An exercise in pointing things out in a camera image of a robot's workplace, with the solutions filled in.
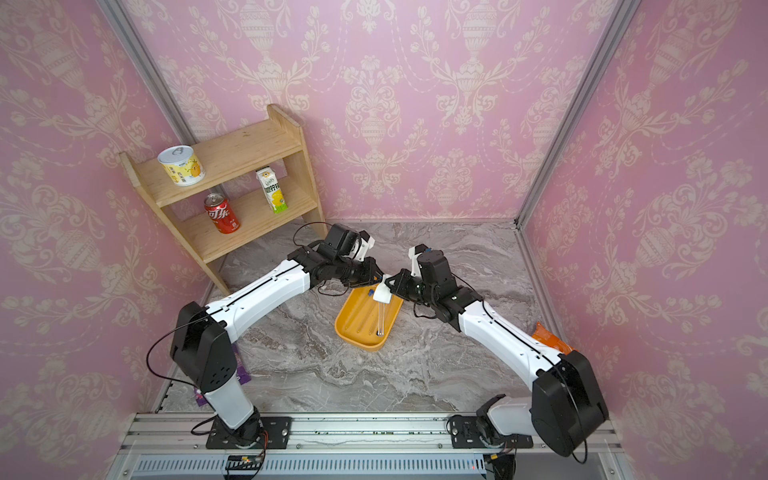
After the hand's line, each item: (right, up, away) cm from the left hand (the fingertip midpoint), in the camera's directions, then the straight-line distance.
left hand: (387, 279), depth 81 cm
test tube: (-2, -10, -3) cm, 11 cm away
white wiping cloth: (-1, -4, -2) cm, 4 cm away
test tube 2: (-9, -12, +15) cm, 21 cm away
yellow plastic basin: (-6, -18, +9) cm, 21 cm away
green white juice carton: (-34, +26, +7) cm, 43 cm away
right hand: (0, 0, -2) cm, 2 cm away
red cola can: (-46, +18, +1) cm, 50 cm away
